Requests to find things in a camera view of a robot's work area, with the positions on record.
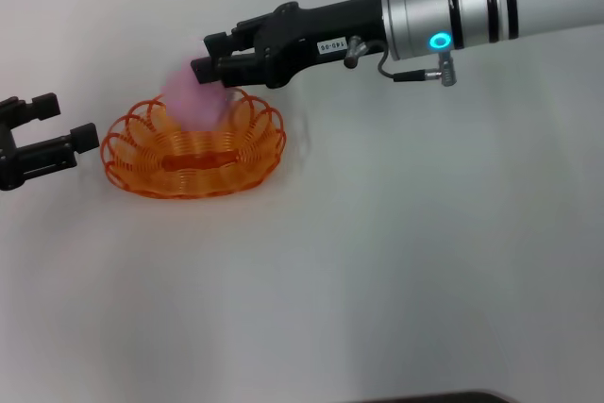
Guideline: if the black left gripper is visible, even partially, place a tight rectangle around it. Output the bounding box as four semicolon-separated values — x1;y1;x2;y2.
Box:
0;92;101;193

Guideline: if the dark robot torso edge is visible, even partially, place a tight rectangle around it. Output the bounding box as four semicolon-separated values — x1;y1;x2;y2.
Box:
346;389;516;403

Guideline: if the orange wire coil basket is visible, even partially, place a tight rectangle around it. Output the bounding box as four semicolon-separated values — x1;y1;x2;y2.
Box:
100;86;288;201

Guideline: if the black cable with metal plugs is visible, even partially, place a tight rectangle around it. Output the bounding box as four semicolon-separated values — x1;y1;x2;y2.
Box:
344;36;457;89

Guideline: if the pink toy peach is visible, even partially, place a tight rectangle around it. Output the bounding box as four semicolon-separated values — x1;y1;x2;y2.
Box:
159;56;233;133

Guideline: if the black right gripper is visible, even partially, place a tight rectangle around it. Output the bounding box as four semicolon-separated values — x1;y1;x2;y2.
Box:
190;0;386;91

